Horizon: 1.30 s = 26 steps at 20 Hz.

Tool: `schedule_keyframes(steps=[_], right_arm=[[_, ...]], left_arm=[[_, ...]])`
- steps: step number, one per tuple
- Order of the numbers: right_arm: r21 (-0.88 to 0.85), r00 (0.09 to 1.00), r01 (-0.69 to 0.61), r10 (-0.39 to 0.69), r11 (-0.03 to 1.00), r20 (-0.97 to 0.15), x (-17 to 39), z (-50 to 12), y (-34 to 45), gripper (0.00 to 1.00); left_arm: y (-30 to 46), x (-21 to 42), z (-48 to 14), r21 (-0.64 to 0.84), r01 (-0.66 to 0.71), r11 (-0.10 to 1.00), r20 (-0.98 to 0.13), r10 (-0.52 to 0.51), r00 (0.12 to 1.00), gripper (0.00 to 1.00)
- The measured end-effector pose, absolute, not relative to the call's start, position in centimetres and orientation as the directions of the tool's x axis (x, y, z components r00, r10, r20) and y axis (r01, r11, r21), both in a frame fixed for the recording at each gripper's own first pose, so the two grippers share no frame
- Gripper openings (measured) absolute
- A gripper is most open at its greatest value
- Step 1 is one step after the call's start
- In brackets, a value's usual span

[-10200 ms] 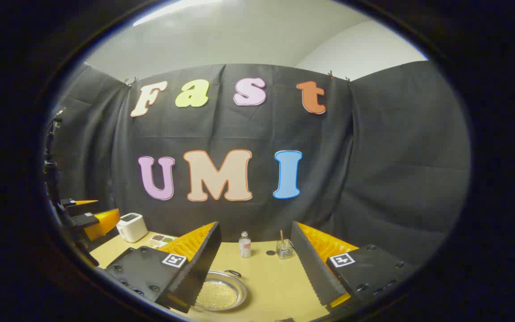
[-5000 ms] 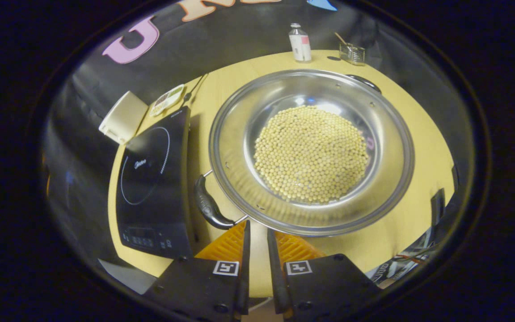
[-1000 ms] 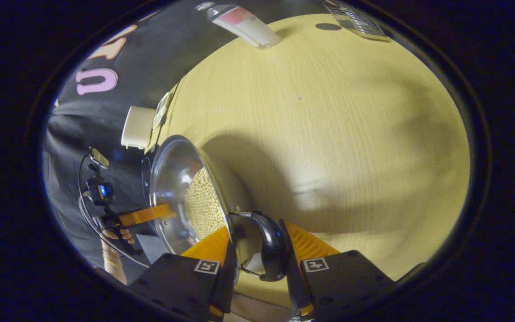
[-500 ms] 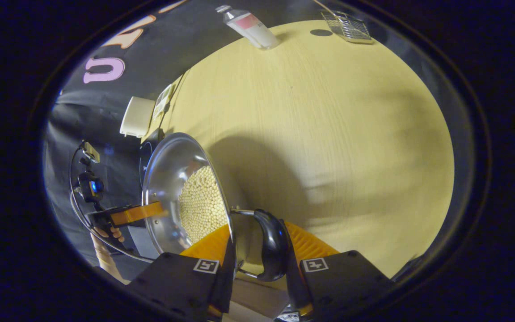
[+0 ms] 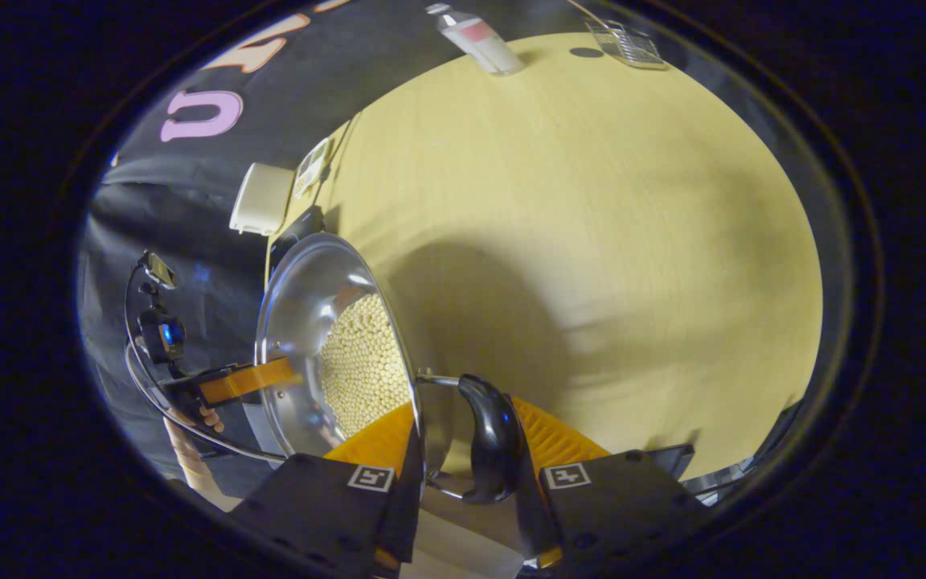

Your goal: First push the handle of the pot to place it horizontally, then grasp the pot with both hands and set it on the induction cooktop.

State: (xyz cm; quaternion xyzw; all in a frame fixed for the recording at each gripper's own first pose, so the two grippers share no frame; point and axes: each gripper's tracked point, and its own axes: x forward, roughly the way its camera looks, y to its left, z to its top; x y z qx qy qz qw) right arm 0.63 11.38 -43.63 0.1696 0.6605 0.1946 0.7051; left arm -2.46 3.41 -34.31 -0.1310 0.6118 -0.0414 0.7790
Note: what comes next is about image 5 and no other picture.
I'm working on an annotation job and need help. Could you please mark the white plastic bottle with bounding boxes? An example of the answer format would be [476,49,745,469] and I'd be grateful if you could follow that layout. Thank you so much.
[424,2,525,77]

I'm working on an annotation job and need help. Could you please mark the black induction cooktop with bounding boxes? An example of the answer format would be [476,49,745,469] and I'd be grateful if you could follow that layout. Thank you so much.
[268,205,327,282]

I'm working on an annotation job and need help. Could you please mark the black backdrop cloth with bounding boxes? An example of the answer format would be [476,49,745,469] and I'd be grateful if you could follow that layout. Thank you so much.
[77,0,592,483]

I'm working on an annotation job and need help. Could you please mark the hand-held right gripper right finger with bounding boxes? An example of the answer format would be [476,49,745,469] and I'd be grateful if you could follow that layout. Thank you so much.
[511,396,713,573]

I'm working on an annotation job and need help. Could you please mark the black power cable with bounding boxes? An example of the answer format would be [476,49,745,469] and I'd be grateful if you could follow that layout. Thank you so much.
[325,117,354,174]

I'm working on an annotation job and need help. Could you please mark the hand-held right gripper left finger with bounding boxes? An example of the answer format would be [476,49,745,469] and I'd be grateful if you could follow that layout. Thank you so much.
[230,400,425,577]

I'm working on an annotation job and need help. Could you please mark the white toaster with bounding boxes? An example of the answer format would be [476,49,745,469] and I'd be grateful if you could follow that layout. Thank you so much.
[229,162,295,237]

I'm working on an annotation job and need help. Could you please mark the steel pot with black handles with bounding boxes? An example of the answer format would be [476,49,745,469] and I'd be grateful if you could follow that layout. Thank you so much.
[254,232,525,506]

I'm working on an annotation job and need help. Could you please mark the clear glass cup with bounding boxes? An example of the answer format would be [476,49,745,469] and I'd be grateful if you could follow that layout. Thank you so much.
[585,18,667,70]

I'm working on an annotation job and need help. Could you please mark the wooden stick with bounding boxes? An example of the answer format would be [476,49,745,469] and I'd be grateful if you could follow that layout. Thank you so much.
[566,0,613,29]

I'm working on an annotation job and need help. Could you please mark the white divided dish with beans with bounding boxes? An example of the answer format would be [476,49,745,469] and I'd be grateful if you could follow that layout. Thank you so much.
[294,138,331,198]

